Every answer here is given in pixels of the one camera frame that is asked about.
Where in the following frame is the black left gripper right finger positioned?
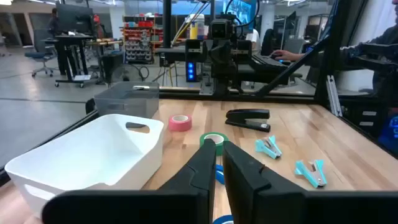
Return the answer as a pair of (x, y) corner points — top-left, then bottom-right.
(222, 141), (398, 224)

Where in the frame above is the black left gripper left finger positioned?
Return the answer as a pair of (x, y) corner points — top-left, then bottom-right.
(42, 138), (217, 224)

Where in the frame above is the black box with blue lights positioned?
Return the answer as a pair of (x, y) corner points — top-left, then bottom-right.
(185, 61), (197, 83)

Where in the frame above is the black standing desk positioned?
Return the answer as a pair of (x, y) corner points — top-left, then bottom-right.
(43, 33), (99, 88)

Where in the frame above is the pink tape roll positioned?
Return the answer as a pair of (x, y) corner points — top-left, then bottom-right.
(168, 114), (193, 133)

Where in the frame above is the black vertical post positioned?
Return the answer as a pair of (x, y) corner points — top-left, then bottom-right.
(162, 0), (173, 49)

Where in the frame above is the blue office chair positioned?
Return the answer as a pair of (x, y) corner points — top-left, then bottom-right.
(24, 29), (57, 78)

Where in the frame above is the blue tape roll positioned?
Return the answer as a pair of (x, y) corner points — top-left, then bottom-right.
(213, 214), (234, 224)

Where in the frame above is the person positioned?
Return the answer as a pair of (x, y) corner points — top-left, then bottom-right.
(269, 4), (398, 94)
(244, 28), (261, 54)
(47, 7), (63, 37)

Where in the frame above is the shelf with red bins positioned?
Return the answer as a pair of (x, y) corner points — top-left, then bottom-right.
(122, 14), (165, 65)

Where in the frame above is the blue glowing screen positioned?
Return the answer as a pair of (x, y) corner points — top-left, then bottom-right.
(377, 107), (398, 156)

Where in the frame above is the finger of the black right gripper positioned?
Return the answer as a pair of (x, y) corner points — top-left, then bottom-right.
(185, 39), (225, 90)
(224, 40), (252, 90)

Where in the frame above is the black stapler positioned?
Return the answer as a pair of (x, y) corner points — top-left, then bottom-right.
(224, 108), (271, 133)

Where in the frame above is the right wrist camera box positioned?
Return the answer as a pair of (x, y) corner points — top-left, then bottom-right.
(210, 19), (236, 41)

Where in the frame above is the blue wall screen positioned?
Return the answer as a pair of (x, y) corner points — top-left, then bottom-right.
(222, 0), (258, 27)

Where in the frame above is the white plastic bin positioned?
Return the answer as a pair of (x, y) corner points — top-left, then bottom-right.
(4, 114), (165, 215)

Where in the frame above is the wooden bench top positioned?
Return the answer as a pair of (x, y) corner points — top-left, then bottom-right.
(85, 39), (124, 48)

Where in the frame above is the black office chair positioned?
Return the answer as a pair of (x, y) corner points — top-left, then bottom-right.
(260, 28), (284, 57)

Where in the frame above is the silver aluminium bar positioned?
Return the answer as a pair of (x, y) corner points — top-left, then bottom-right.
(325, 74), (343, 118)

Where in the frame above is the black computer keyboard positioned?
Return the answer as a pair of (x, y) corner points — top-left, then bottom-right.
(253, 53), (289, 68)

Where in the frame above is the yellow bottle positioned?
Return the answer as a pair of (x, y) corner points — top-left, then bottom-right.
(189, 21), (199, 40)

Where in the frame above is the green tape roll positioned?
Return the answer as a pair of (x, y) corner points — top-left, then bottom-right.
(199, 131), (229, 156)

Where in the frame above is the teal staple remover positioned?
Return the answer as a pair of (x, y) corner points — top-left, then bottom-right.
(294, 159), (328, 189)
(254, 135), (283, 160)

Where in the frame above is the black computer monitor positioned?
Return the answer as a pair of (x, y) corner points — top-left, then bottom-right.
(55, 2), (94, 35)

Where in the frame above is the grey translucent plastic bin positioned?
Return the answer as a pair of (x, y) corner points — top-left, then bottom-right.
(94, 81), (160, 119)

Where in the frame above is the white jug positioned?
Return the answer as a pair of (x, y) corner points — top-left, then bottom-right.
(195, 14), (206, 40)

